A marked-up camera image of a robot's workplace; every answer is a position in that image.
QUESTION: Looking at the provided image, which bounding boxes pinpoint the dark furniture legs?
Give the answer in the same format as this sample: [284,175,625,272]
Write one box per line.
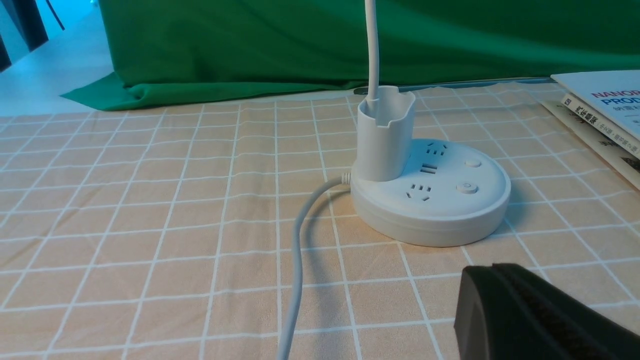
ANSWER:
[1,0,66,52]

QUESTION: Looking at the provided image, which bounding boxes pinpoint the white lamp power cable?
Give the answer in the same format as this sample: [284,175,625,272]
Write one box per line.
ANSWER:
[276,173,352,360]

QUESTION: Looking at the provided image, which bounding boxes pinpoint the middle book in stack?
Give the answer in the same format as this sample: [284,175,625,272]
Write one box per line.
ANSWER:
[561,93,640,158]

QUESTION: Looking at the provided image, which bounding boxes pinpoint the white product brochure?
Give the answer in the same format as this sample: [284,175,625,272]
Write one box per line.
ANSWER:
[551,69,640,138]

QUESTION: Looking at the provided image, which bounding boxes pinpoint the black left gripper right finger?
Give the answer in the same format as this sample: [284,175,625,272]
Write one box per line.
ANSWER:
[493,263,640,360]

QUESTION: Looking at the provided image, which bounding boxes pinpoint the green backdrop cloth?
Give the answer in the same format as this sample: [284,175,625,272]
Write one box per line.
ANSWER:
[63,0,640,111]

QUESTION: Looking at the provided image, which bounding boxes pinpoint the white desk lamp with sockets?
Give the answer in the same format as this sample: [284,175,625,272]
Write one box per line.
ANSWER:
[343,0,512,248]

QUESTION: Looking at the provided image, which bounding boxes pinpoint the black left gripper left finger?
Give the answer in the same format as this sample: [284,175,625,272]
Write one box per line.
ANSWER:
[454,266,560,360]

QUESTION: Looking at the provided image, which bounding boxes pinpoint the checkered beige tablecloth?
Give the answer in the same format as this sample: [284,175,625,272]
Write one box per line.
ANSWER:
[0,83,639,360]

